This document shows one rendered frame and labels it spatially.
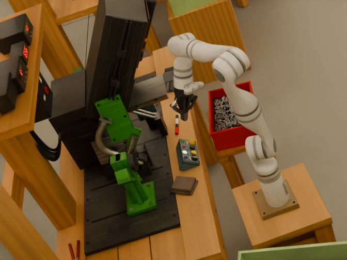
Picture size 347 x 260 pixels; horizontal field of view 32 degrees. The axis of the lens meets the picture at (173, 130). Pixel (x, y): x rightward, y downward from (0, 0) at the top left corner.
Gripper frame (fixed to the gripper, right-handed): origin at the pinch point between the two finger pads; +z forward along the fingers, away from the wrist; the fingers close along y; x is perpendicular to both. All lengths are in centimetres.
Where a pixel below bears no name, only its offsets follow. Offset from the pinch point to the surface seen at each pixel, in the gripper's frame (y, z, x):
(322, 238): -22, 41, 55
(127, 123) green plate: 5.8, 15.6, -31.4
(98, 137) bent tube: 18.3, 19.5, -36.1
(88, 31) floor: -145, 110, -308
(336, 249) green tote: -7, 25, 71
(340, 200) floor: -104, 96, 10
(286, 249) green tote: 4, 27, 59
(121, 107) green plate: 7.0, 8.0, -33.7
